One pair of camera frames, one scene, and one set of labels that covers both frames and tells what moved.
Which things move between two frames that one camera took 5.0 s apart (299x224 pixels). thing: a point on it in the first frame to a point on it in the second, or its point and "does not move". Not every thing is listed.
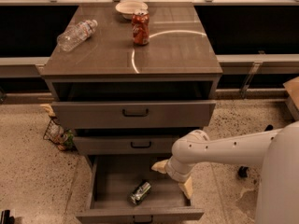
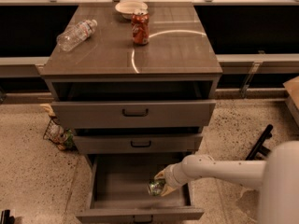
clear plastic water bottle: (74, 36) does not move
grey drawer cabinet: (130, 78) does not move
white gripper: (175, 171) to (170, 175)
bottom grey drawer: (115, 176) does not move
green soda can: (140, 192) to (155, 187)
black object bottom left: (7, 218) does not move
